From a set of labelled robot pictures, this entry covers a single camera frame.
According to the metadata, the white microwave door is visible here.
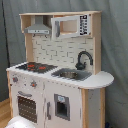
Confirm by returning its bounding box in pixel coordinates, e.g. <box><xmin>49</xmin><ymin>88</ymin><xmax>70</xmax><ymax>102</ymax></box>
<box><xmin>51</xmin><ymin>14</ymin><xmax>91</xmax><ymax>39</ymax></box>

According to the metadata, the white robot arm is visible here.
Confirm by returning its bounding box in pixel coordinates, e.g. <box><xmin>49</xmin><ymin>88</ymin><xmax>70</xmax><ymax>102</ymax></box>
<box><xmin>5</xmin><ymin>116</ymin><xmax>35</xmax><ymax>128</ymax></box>

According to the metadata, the wooden toy kitchen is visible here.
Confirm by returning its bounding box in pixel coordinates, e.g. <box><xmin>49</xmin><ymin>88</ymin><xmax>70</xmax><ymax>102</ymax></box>
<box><xmin>7</xmin><ymin>11</ymin><xmax>114</xmax><ymax>128</ymax></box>

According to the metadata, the black toy faucet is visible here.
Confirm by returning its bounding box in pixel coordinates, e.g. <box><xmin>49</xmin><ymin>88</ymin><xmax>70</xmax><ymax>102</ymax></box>
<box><xmin>75</xmin><ymin>51</ymin><xmax>93</xmax><ymax>70</ymax></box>

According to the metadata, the metal sink basin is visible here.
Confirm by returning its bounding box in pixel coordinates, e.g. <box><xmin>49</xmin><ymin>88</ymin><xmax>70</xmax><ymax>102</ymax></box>
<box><xmin>52</xmin><ymin>68</ymin><xmax>92</xmax><ymax>81</ymax></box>

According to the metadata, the black stove top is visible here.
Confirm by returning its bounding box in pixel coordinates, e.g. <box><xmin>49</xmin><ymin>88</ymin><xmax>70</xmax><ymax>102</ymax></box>
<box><xmin>18</xmin><ymin>62</ymin><xmax>55</xmax><ymax>73</ymax></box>

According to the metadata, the right red stove knob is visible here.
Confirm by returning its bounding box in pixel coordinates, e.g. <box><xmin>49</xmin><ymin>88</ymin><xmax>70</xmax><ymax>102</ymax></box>
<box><xmin>30</xmin><ymin>81</ymin><xmax>37</xmax><ymax>88</ymax></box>

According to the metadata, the red stove knob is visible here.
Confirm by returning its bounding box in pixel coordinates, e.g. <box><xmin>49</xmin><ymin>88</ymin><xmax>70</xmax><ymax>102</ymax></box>
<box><xmin>12</xmin><ymin>77</ymin><xmax>18</xmax><ymax>83</ymax></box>
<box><xmin>30</xmin><ymin>81</ymin><xmax>37</xmax><ymax>88</ymax></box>

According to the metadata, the white fridge door with dispenser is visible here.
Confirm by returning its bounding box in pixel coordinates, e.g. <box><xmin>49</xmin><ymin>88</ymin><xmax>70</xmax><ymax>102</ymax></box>
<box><xmin>45</xmin><ymin>82</ymin><xmax>81</xmax><ymax>128</ymax></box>

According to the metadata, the grey range hood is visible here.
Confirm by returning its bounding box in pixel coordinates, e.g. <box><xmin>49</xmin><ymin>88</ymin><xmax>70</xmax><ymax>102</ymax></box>
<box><xmin>24</xmin><ymin>16</ymin><xmax>51</xmax><ymax>35</ymax></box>

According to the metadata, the left red stove knob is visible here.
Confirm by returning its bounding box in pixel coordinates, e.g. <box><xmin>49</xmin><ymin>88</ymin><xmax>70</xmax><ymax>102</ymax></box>
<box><xmin>12</xmin><ymin>77</ymin><xmax>18</xmax><ymax>83</ymax></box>

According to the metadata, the oven door with window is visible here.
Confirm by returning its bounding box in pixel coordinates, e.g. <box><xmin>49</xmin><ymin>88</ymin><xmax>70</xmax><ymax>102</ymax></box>
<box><xmin>17</xmin><ymin>91</ymin><xmax>37</xmax><ymax>123</ymax></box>

